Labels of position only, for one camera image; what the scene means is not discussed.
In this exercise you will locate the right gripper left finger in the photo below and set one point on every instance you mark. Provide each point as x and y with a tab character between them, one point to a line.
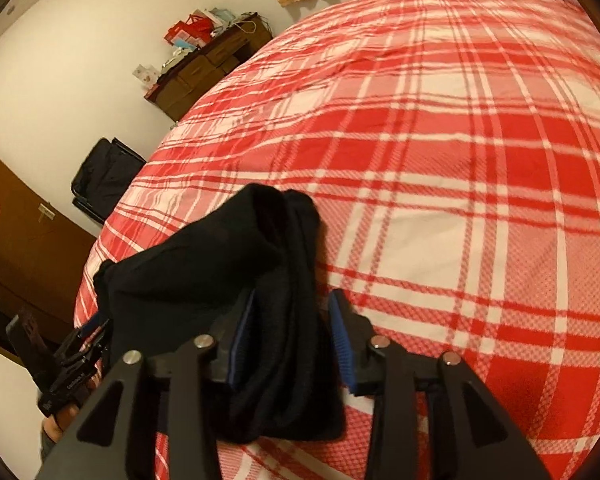
113	436

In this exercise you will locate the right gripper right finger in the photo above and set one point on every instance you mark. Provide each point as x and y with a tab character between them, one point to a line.
430	415

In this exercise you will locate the black pants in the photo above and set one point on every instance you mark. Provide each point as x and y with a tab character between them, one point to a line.
257	254

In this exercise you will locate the person left hand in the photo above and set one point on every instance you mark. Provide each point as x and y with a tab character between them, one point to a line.
55	426

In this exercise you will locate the brown wooden door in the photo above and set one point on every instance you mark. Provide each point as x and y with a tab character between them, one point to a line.
42	256

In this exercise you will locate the black suitcase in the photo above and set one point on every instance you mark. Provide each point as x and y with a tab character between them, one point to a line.
104	177

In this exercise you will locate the red plaid bed cover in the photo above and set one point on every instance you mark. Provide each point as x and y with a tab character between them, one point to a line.
452	148

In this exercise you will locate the dark wooden dresser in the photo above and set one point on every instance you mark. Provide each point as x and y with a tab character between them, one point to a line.
197	73

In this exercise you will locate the white card on dresser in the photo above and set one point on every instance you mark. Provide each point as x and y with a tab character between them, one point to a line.
147	75

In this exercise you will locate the red gift bags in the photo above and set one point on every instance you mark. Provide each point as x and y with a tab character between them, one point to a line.
199	28

